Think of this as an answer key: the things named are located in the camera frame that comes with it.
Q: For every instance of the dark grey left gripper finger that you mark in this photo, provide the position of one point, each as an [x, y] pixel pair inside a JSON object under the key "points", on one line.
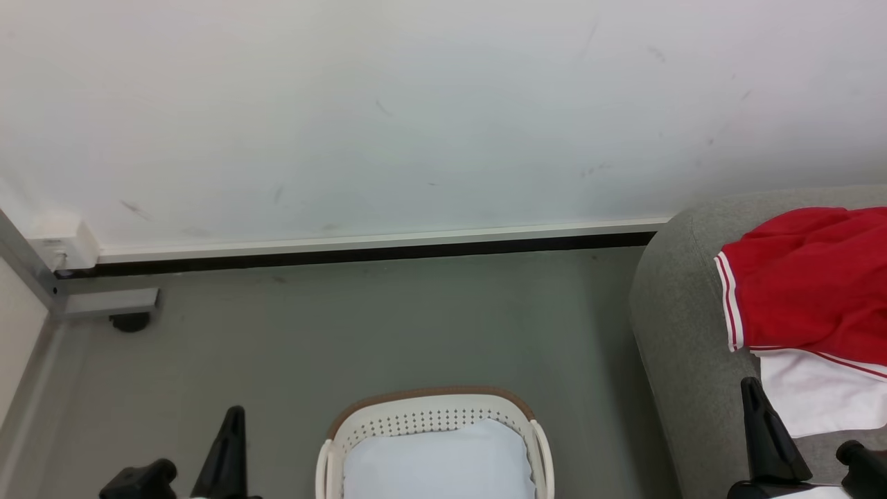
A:
{"points": [[227, 457]]}

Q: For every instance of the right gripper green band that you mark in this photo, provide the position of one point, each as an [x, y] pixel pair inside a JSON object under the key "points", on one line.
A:
{"points": [[776, 491]]}

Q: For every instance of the red white-trimmed garment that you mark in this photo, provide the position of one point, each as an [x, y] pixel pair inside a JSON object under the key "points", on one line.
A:
{"points": [[811, 284]]}

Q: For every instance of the white plastic laundry basket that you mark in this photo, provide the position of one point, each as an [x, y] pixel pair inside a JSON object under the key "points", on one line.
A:
{"points": [[429, 409]]}

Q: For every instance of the grey fabric sofa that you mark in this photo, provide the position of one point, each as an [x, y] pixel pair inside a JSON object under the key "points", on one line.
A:
{"points": [[686, 312]]}

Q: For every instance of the black caster foot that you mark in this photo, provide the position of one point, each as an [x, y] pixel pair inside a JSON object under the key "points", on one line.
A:
{"points": [[130, 322]]}

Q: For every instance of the pale blue garment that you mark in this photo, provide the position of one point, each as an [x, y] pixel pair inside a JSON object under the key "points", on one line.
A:
{"points": [[440, 464]]}

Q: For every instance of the white corner block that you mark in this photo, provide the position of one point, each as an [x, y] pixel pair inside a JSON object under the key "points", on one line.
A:
{"points": [[66, 246]]}

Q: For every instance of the dark grey left wrist camera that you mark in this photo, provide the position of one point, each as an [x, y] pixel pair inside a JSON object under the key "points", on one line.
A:
{"points": [[142, 482]]}

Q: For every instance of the dark grey wrist camera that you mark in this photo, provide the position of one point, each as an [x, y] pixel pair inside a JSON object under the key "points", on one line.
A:
{"points": [[142, 482], [866, 471]]}

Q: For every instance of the dark grey right wrist camera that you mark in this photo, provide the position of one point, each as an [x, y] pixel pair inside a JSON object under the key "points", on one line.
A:
{"points": [[866, 471]]}

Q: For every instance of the white and black wall baseboard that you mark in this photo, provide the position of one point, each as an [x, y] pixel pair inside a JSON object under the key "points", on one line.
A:
{"points": [[374, 246]]}

